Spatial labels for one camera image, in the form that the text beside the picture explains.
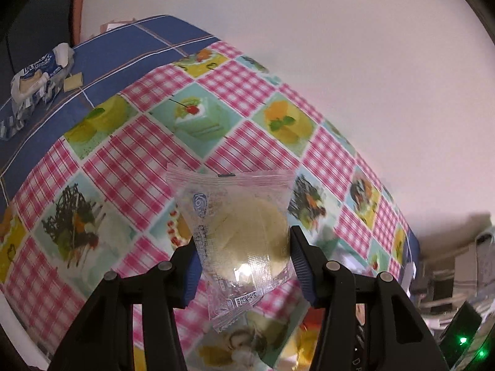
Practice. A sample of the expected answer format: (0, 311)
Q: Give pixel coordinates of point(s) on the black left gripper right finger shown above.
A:
(369, 322)

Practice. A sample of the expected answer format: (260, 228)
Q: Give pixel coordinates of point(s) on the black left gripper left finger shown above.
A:
(100, 338)

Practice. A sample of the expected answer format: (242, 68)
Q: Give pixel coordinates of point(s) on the clear yellow cake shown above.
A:
(240, 226)

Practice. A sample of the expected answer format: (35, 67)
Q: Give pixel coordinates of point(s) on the white power adapter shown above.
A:
(409, 274)

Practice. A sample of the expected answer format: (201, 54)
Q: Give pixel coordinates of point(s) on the pink checkered cake tablecloth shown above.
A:
(92, 195)

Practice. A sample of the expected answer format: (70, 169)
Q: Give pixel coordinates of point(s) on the small yellow wrapped biscuit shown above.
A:
(73, 82)

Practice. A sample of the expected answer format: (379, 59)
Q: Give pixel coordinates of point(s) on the blue white snack package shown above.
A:
(37, 83)

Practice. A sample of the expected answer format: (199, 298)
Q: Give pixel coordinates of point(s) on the blue plaid cloth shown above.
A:
(108, 63)

